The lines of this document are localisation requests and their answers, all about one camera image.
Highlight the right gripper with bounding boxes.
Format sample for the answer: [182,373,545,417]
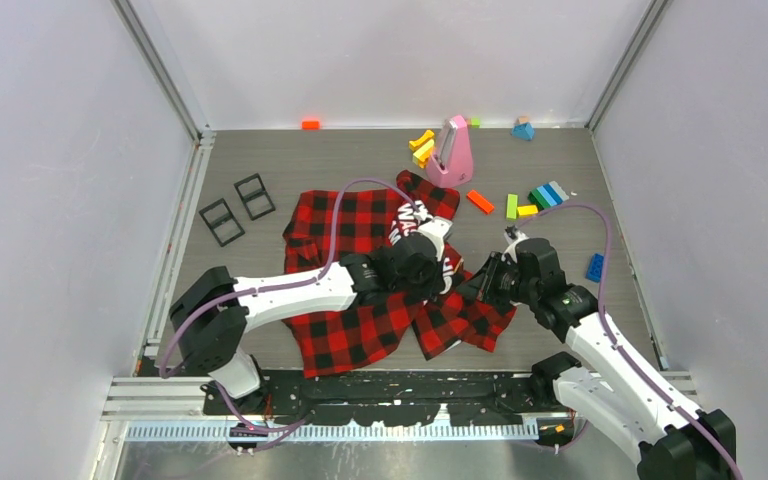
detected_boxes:
[456,252,538,309]

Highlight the red black plaid shirt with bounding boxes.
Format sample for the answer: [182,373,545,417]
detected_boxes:
[283,170,516,378]

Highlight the black display box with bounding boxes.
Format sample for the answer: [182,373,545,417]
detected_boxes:
[198,198,245,248]
[233,173,276,221]

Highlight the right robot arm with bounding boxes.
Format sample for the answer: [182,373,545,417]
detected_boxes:
[458,238,742,479]

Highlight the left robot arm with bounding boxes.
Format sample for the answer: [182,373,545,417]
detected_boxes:
[158,221,447,414]

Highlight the orange red brick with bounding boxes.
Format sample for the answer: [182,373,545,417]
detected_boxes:
[466,190,495,215]

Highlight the green yellow small bricks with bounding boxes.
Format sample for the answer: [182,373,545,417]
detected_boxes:
[505,193,539,222]

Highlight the pink metronome box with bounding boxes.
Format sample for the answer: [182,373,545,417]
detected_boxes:
[425,115,474,188]

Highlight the stacked colourful bricks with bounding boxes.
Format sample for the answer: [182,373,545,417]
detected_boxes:
[528,181,569,211]

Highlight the blue lego brick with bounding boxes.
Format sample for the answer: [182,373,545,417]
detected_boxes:
[585,253,605,283]

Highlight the yellow toy blocks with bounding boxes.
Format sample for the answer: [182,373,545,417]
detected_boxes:
[408,130,435,168]

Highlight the blue wooden block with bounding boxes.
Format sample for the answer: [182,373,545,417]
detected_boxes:
[511,116,536,141]

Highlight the orange block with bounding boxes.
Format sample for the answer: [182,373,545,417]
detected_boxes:
[301,118,321,130]

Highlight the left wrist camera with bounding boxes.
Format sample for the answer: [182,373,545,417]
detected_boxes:
[417,216,453,261]

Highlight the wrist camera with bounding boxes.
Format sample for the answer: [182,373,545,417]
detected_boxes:
[417,216,453,261]
[503,225,528,257]

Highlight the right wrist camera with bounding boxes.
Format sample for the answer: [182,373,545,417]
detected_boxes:
[503,225,528,257]

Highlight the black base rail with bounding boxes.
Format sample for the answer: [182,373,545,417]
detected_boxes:
[232,370,585,428]

